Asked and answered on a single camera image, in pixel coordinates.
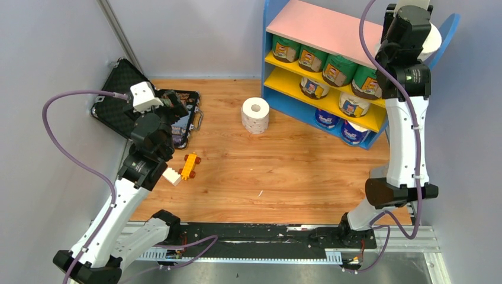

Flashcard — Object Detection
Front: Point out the blue Tempo tissue pack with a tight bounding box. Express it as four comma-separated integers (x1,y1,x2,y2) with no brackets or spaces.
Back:
314,108,340,129

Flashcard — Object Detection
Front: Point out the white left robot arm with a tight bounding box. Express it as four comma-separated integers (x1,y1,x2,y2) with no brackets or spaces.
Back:
53,83,188,283

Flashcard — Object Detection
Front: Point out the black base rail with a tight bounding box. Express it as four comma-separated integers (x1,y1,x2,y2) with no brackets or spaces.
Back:
157,216,377,262

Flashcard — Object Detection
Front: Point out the blue shelf with coloured boards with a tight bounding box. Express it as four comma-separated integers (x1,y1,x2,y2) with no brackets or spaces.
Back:
261,0,461,150

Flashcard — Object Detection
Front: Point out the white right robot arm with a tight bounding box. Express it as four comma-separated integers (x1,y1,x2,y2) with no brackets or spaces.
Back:
338,1,438,247

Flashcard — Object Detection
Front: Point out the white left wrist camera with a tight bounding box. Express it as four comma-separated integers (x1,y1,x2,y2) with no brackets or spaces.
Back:
130,82,163,113

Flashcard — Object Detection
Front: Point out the plain green roll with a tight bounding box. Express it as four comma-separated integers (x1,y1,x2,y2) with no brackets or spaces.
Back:
272,34,301,63

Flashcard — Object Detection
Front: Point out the cream roll blue picture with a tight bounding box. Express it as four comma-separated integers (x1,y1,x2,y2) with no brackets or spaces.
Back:
299,76,330,99

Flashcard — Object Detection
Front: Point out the plain white paper towel roll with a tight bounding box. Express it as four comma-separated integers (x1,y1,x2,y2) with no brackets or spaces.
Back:
241,97,270,134

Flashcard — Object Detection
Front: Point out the clear plastic bag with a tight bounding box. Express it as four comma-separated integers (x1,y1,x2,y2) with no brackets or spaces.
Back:
366,164,389,189

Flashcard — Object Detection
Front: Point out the cream roll brown band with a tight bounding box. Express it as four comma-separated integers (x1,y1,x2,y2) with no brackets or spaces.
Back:
339,92,371,118

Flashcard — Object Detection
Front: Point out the white toy brick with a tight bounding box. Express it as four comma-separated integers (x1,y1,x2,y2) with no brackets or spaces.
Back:
162,167,182,186

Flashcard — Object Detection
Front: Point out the black poker chip case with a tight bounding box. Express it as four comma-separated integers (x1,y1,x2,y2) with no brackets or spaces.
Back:
90,57,204,150

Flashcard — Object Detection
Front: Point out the white paper towel roll front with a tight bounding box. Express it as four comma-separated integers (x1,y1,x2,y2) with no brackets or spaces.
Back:
418,23,442,61

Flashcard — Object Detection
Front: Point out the green roll brown band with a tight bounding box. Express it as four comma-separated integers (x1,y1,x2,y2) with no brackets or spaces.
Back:
321,54,359,87

